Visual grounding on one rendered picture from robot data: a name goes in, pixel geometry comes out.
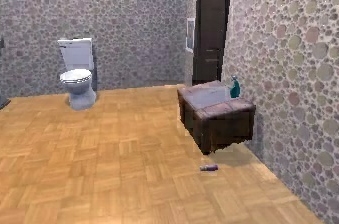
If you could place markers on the dark brown wooden cabinet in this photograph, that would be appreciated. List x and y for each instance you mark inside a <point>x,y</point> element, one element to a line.
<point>217,116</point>

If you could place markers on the small purple bottle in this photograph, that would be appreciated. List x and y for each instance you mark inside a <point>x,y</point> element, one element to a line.
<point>209,167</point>

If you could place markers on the teal spray bottle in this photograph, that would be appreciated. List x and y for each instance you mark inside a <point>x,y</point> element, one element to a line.
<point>234,88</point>

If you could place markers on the white framed picture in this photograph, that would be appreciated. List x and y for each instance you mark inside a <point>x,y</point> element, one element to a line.
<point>190,35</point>

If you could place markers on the dark brown room door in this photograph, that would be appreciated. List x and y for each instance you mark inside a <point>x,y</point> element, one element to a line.
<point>210,40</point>

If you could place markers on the white toilet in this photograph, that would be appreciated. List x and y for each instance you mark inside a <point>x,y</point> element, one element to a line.
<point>77,80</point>

